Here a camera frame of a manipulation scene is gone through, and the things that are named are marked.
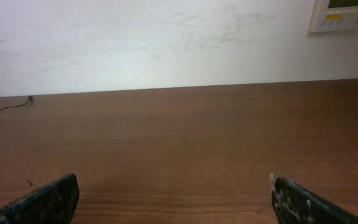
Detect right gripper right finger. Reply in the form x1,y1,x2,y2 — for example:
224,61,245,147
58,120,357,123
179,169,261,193
270,177,358,224

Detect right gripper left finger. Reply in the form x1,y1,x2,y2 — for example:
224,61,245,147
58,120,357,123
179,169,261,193
0,174,80,224

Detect thin black usb cable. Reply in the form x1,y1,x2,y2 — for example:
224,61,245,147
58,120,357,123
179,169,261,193
0,95,34,119

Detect white wall control panel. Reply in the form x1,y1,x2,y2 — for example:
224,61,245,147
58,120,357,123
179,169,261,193
309,0,358,33

